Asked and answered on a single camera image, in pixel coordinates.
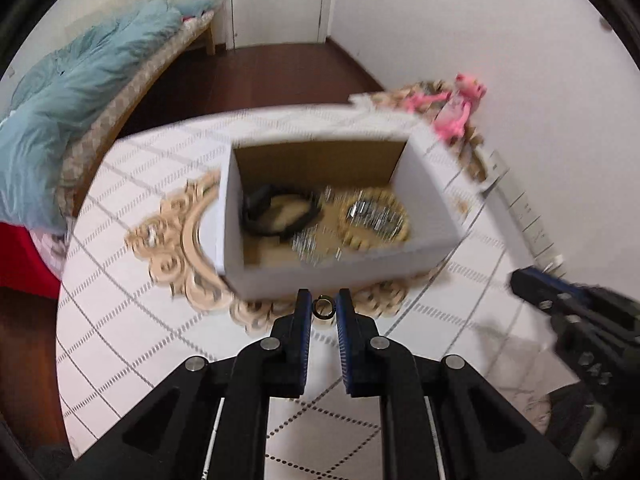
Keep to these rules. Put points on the white charger plug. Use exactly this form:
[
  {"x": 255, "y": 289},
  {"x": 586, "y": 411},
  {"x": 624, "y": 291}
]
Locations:
[{"x": 554, "y": 261}]

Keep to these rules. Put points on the light blue quilt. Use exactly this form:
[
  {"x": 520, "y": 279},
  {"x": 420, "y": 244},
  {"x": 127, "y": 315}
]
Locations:
[{"x": 75, "y": 110}]

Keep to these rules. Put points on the wooden bed frame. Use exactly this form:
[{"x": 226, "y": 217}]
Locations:
[{"x": 210, "y": 42}]

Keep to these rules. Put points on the diamond patterned tablecloth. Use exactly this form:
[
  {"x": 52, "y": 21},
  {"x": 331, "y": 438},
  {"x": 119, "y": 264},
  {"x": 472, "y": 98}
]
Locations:
[{"x": 150, "y": 335}]

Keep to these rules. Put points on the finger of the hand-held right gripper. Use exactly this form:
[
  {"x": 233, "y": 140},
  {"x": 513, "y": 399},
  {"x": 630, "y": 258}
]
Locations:
[
  {"x": 555, "y": 280},
  {"x": 535, "y": 295}
]

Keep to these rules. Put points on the white cardboard box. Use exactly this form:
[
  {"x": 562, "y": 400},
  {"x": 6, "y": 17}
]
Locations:
[{"x": 320, "y": 275}]

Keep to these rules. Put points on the red bed sheet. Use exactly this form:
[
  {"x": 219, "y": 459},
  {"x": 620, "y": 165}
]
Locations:
[{"x": 25, "y": 260}]

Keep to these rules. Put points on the pink plush toy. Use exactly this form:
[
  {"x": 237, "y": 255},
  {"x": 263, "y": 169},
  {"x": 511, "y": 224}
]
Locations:
[{"x": 450, "y": 120}]

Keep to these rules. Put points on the white door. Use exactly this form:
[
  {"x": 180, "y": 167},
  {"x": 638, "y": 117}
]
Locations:
[{"x": 280, "y": 0}]

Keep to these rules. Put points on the pink checkered cloth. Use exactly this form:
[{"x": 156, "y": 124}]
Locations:
[{"x": 50, "y": 252}]

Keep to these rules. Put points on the white power strip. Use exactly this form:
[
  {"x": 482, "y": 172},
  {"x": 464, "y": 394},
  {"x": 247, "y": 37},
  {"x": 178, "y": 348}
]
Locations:
[{"x": 530, "y": 215}]

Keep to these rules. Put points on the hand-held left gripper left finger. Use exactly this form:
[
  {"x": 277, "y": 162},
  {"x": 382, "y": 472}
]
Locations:
[{"x": 302, "y": 340}]

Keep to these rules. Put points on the black fitness band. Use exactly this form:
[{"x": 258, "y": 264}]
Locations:
[{"x": 250, "y": 205}]

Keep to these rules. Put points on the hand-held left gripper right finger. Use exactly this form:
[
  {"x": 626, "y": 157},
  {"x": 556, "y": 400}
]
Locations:
[{"x": 342, "y": 340}]

